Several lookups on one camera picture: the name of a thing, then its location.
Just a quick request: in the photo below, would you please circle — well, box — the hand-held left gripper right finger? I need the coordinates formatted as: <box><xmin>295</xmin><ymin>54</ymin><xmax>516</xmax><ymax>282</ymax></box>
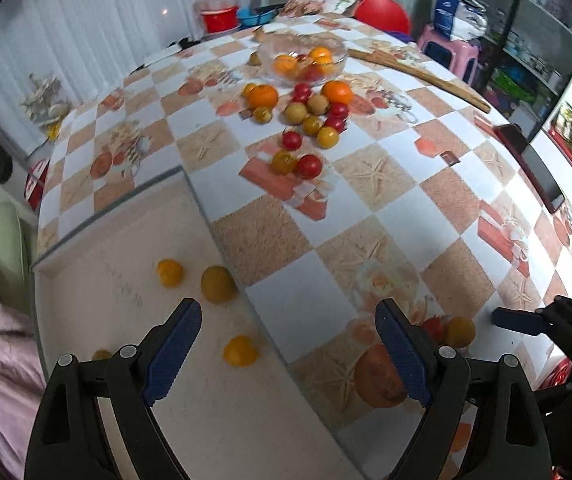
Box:
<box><xmin>375</xmin><ymin>298</ymin><xmax>552</xmax><ymax>480</ymax></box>

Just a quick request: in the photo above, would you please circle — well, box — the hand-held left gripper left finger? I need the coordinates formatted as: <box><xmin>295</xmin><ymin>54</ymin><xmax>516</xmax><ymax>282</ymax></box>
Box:
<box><xmin>25</xmin><ymin>298</ymin><xmax>203</xmax><ymax>480</ymax></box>

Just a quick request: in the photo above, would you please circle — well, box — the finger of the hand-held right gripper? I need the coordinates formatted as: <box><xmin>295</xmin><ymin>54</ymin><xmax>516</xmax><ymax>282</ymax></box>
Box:
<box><xmin>492</xmin><ymin>306</ymin><xmax>550</xmax><ymax>337</ymax></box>

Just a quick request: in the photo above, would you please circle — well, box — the white shallow tray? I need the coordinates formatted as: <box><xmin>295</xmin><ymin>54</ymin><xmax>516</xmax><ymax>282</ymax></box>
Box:
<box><xmin>31</xmin><ymin>166</ymin><xmax>367</xmax><ymax>480</ymax></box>

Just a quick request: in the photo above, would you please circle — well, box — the black phone with red case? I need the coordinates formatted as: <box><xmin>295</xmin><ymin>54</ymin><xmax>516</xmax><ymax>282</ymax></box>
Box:
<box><xmin>494</xmin><ymin>123</ymin><xmax>566</xmax><ymax>216</ymax></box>

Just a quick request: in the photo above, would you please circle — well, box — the checkered printed tablecloth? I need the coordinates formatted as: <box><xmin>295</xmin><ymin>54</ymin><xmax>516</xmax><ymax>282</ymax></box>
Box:
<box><xmin>35</xmin><ymin>12</ymin><xmax>572</xmax><ymax>480</ymax></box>

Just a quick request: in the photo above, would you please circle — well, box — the pale green seat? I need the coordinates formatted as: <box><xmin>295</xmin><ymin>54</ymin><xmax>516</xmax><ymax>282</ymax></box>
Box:
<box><xmin>0</xmin><ymin>201</ymin><xmax>38</xmax><ymax>313</ymax></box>

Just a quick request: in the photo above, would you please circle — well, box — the red and white box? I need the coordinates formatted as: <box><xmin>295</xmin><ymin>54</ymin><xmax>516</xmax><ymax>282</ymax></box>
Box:
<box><xmin>25</xmin><ymin>158</ymin><xmax>50</xmax><ymax>211</ymax></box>

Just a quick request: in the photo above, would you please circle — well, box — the long wooden stick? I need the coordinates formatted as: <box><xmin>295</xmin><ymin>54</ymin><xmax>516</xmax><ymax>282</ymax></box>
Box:
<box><xmin>347</xmin><ymin>48</ymin><xmax>492</xmax><ymax>113</ymax></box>

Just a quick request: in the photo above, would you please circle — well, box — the pink plastic stool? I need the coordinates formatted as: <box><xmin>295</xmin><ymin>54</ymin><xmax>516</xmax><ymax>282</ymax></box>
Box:
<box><xmin>416</xmin><ymin>23</ymin><xmax>482</xmax><ymax>87</ymax></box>

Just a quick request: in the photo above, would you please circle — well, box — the bag of shells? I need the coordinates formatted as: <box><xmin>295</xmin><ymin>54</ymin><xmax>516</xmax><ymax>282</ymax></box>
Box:
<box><xmin>19</xmin><ymin>73</ymin><xmax>73</xmax><ymax>127</ymax></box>

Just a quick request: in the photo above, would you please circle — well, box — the glass door cabinet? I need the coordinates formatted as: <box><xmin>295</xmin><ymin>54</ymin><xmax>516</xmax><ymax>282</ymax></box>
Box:
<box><xmin>443</xmin><ymin>0</ymin><xmax>572</xmax><ymax>133</ymax></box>

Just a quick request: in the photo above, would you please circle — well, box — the clear glass bowl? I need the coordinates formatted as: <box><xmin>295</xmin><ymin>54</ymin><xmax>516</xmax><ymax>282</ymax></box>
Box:
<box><xmin>257</xmin><ymin>34</ymin><xmax>349</xmax><ymax>87</ymax></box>

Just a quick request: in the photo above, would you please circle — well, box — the white and blue bag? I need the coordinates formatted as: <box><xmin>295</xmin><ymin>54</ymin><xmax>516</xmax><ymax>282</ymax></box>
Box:
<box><xmin>432</xmin><ymin>0</ymin><xmax>490</xmax><ymax>42</ymax></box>

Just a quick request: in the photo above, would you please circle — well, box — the red plastic chair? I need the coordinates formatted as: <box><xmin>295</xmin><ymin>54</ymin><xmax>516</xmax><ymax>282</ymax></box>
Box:
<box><xmin>352</xmin><ymin>0</ymin><xmax>413</xmax><ymax>37</ymax></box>

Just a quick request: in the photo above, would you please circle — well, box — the white curtain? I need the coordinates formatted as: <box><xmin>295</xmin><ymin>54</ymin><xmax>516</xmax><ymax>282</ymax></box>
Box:
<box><xmin>0</xmin><ymin>0</ymin><xmax>269</xmax><ymax>156</ymax></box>

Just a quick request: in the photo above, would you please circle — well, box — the red plastic bucket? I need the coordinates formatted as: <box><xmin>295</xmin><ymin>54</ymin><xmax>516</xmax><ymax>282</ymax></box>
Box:
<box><xmin>197</xmin><ymin>0</ymin><xmax>241</xmax><ymax>36</ymax></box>

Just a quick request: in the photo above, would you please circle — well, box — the blue plastic bowl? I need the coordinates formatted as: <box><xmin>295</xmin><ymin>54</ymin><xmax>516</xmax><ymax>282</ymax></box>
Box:
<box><xmin>236</xmin><ymin>5</ymin><xmax>273</xmax><ymax>28</ymax></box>

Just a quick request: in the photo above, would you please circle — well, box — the floral cushion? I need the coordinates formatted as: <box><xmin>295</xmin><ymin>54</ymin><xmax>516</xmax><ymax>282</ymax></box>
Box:
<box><xmin>280</xmin><ymin>0</ymin><xmax>363</xmax><ymax>18</ymax></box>

